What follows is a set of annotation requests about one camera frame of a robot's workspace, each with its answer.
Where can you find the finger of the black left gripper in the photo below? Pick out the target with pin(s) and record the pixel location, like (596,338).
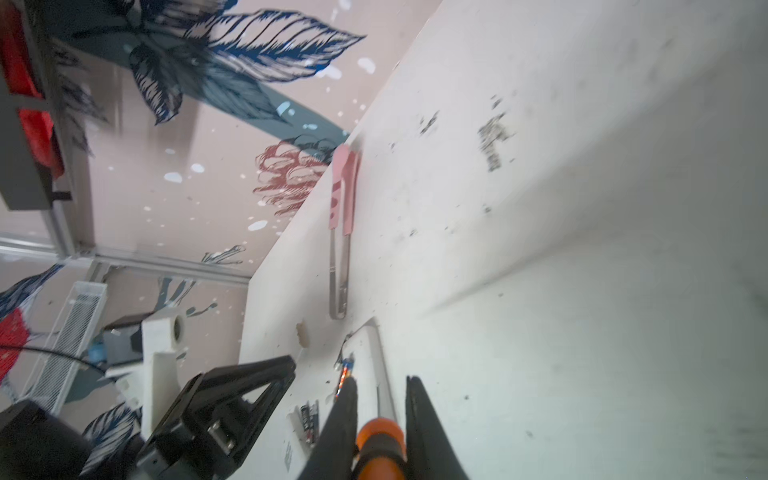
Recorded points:
(238,401)

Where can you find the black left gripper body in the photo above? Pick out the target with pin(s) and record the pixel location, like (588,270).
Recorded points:
(197,438)

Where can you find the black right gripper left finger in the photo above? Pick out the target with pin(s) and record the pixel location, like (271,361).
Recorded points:
(333,454)

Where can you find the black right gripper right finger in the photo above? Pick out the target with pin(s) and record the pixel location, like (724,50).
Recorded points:
(428,450)

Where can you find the orange black screwdriver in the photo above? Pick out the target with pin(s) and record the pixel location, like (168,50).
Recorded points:
(381,451)

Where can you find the small black battery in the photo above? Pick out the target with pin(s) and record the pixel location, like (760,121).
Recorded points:
(309,416)

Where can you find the white remote control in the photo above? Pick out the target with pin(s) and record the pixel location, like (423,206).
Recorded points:
(363,350)

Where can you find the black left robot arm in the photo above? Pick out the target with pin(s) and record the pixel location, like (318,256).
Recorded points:
(37,445)

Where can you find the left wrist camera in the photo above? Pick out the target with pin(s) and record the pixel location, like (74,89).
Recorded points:
(142,355)

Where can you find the white wire mesh shelf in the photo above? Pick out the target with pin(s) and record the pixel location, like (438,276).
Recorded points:
(52,376)

